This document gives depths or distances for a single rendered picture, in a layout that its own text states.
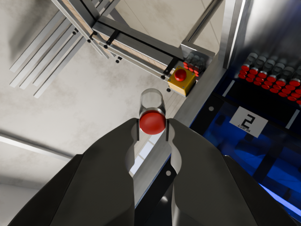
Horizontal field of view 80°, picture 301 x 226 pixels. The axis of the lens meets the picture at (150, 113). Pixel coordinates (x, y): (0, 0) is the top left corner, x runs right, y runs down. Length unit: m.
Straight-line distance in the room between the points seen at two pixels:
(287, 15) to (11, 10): 2.69
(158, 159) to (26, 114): 2.62
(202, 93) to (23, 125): 2.77
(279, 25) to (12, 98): 2.86
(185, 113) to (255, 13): 0.32
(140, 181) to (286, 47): 0.52
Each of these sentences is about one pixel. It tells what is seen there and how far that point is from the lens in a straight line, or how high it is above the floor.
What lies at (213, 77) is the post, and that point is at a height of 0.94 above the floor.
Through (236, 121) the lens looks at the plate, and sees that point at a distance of 0.60.
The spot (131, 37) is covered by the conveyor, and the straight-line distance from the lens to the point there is 0.96.
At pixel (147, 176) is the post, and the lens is 0.60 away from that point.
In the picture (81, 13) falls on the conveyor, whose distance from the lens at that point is 1.09.
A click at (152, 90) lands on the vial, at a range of 0.16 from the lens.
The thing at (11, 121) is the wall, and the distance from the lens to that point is 3.07.
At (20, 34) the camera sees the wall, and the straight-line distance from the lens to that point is 2.84.
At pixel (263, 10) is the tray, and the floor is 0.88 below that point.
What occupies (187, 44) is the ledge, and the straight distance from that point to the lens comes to 0.72.
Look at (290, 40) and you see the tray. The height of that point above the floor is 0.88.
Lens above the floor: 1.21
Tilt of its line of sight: 5 degrees down
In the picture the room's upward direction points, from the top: 145 degrees counter-clockwise
